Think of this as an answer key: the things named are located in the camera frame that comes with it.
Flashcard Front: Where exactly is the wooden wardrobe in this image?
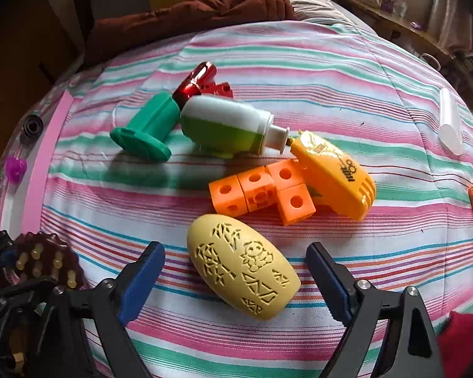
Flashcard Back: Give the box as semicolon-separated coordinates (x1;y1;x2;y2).
0;0;87;158

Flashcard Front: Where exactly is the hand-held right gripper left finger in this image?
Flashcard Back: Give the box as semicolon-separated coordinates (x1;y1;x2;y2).
33;241;166;378

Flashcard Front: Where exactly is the striped bed sheet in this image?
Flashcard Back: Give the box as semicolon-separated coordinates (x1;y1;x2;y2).
0;20;473;378

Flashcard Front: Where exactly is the yellow orange plastic device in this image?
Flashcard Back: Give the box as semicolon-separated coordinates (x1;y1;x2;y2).
289;130;377;221

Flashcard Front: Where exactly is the person's reddish quilted garment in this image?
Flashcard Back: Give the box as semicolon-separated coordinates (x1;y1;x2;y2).
437;310;473;378

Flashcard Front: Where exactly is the red metallic cylinder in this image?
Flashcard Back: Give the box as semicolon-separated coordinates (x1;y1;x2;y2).
172;62;217;105

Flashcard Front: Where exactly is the orange cube block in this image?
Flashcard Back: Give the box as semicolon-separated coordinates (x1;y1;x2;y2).
209;176;245;218
266;158;306;192
277;184;316;226
237;166;278;213

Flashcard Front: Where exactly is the yellow carved egg-shaped case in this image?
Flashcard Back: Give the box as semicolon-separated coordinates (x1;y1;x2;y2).
186;213;302;321

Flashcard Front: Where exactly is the white and green bottle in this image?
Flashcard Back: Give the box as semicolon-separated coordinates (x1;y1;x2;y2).
180;96;290;160

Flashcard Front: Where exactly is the green plastic stand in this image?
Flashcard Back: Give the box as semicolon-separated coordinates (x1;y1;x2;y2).
109;92;182;162

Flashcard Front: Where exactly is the brown quilted blanket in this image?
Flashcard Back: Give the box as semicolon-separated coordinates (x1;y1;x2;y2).
83;0;300;67

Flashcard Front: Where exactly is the beige curtain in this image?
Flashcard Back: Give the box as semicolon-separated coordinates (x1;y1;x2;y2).
414;0;473;56

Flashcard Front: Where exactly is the wooden bedside desk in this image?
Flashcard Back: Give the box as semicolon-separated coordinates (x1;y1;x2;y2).
339;0;473;99

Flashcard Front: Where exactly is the clear plastic tube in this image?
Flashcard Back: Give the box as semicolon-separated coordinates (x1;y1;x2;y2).
437;87;464;156

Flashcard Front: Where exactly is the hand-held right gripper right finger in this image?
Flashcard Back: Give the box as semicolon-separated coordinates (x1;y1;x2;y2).
305;242;446;378

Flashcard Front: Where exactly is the purple plastic toy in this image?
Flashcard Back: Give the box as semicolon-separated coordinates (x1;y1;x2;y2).
5;155;27;184

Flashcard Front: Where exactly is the grey striped pillow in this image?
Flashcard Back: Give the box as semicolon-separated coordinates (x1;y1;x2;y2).
289;0;375;34

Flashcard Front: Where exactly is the red plastic block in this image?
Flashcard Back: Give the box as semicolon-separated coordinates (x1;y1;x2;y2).
199;79;234;99

